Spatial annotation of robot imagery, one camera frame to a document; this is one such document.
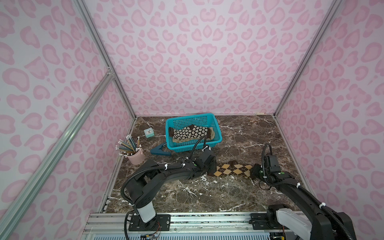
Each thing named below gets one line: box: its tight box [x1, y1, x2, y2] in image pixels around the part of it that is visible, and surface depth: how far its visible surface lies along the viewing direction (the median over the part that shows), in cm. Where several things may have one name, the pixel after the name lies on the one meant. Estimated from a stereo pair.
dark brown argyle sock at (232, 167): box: [214, 160, 253, 179], surface depth 90 cm
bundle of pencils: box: [115, 134, 142, 157], surface depth 90 cm
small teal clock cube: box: [143, 127, 155, 139], surface depth 109 cm
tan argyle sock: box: [172, 127, 215, 143], surface depth 105 cm
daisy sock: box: [169, 124, 211, 140], surface depth 106 cm
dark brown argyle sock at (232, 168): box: [213, 161, 253, 178], surface depth 90 cm
